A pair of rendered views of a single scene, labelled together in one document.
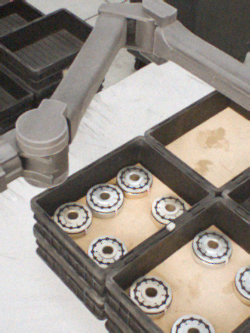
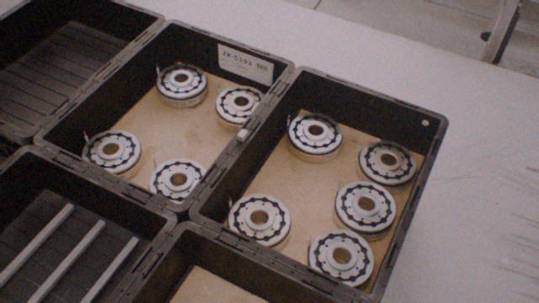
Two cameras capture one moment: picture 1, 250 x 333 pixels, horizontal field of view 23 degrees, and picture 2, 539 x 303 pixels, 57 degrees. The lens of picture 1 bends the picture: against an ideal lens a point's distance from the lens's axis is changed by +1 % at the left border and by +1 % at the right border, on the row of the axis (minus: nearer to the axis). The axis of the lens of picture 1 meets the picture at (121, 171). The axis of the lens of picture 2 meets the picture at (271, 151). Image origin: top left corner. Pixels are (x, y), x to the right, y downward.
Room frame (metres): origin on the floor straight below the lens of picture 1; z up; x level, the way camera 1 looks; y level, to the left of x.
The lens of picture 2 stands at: (1.46, -0.29, 1.55)
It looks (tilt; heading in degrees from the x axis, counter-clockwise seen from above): 50 degrees down; 158
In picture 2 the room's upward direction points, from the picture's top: 4 degrees clockwise
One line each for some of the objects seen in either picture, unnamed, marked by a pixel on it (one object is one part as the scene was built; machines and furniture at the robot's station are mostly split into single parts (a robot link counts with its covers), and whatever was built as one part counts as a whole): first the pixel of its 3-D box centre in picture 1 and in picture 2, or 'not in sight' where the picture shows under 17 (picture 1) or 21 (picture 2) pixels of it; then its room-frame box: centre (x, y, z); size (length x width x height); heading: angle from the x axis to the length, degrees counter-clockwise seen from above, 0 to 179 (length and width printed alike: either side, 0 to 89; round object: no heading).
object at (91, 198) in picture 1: (105, 197); (365, 205); (1.07, 0.04, 0.86); 0.10 x 0.10 x 0.01
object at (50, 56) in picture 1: (52, 79); not in sight; (2.18, 0.34, 0.37); 0.40 x 0.30 x 0.45; 136
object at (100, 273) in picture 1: (123, 200); (329, 167); (1.02, -0.01, 0.92); 0.40 x 0.30 x 0.02; 134
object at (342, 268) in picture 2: (135, 178); (341, 256); (1.15, -0.04, 0.86); 0.05 x 0.05 x 0.01
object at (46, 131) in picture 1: (99, 83); not in sight; (0.83, 0.05, 1.45); 0.45 x 0.14 x 0.10; 165
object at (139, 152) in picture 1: (122, 212); (325, 185); (1.02, -0.01, 0.87); 0.40 x 0.30 x 0.11; 134
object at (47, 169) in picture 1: (36, 154); not in sight; (0.65, 0.13, 1.44); 0.10 x 0.09 x 0.05; 136
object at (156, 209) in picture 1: (170, 209); (259, 220); (1.04, -0.14, 0.86); 0.10 x 0.10 x 0.01
